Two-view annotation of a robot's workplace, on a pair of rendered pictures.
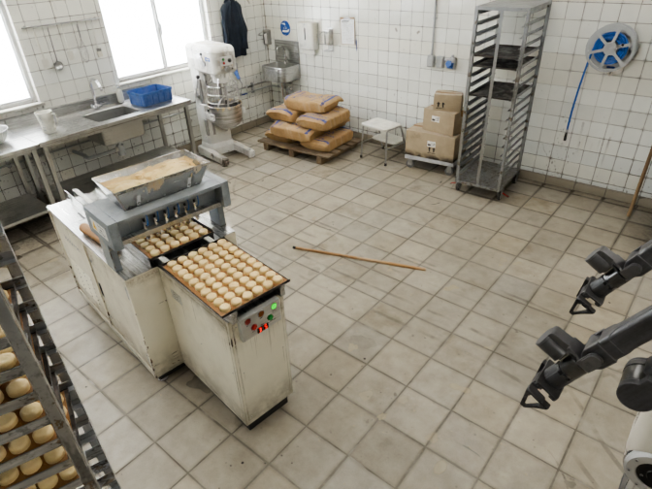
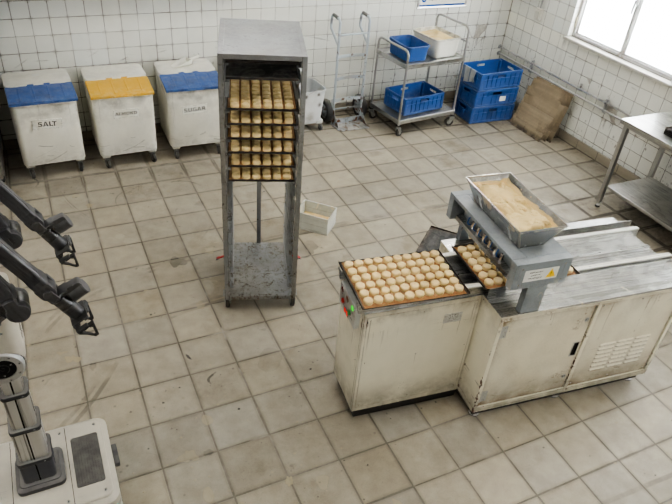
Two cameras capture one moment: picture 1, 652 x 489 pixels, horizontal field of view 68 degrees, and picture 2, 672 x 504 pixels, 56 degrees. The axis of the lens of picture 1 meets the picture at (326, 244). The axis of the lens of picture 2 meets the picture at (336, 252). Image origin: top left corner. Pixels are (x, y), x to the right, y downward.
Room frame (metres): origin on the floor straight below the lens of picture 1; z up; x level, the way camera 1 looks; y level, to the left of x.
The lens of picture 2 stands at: (2.66, -2.09, 2.96)
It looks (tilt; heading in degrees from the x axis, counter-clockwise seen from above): 36 degrees down; 111
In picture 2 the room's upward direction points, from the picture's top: 6 degrees clockwise
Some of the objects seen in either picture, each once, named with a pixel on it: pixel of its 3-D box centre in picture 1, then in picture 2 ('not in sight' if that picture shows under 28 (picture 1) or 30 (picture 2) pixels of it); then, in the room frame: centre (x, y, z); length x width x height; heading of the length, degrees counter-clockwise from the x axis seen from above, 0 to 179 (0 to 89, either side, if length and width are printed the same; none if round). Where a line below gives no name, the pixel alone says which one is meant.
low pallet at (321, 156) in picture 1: (309, 143); not in sight; (6.23, 0.15, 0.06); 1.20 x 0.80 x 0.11; 52
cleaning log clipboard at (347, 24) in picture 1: (348, 33); not in sight; (6.56, -0.40, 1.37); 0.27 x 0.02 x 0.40; 49
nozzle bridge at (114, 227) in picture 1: (164, 218); (501, 247); (2.46, 0.93, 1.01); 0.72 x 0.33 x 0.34; 133
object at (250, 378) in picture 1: (227, 332); (403, 336); (2.09, 0.59, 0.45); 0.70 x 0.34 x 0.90; 43
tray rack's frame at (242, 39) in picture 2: not in sight; (260, 173); (0.85, 1.08, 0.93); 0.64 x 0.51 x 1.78; 121
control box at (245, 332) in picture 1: (259, 318); (349, 304); (1.83, 0.34, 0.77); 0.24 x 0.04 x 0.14; 133
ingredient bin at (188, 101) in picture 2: not in sight; (190, 109); (-0.85, 2.68, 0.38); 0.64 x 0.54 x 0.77; 138
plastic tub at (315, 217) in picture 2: not in sight; (315, 217); (0.87, 1.99, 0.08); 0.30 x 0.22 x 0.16; 4
